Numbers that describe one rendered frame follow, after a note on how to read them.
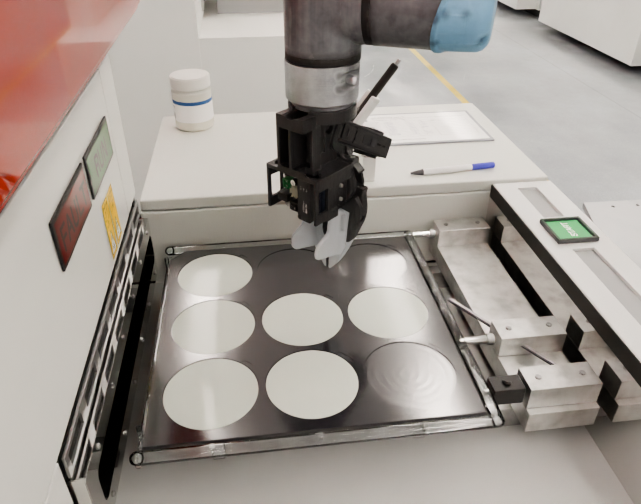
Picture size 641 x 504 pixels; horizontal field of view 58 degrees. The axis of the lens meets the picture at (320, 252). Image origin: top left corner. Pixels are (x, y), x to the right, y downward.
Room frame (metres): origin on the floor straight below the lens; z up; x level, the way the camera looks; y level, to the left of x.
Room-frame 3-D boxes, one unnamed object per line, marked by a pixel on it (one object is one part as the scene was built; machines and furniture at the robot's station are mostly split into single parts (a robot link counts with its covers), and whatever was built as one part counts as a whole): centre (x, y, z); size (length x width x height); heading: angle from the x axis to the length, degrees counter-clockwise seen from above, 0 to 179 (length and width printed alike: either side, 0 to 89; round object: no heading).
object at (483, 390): (0.58, -0.16, 0.90); 0.38 x 0.01 x 0.01; 7
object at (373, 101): (0.81, -0.06, 1.03); 0.06 x 0.04 x 0.13; 97
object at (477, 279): (0.61, -0.24, 0.87); 0.36 x 0.08 x 0.03; 7
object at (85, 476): (0.51, 0.23, 0.89); 0.44 x 0.02 x 0.10; 7
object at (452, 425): (0.38, 0.00, 0.90); 0.37 x 0.01 x 0.01; 97
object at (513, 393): (0.44, -0.20, 0.90); 0.04 x 0.02 x 0.03; 97
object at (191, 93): (1.03, 0.23, 1.01); 0.07 x 0.07 x 0.10
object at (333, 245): (0.57, -0.01, 1.00); 0.06 x 0.03 x 0.09; 139
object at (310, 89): (0.58, 0.00, 1.18); 0.08 x 0.08 x 0.05
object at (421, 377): (0.56, 0.02, 0.90); 0.34 x 0.34 x 0.01; 7
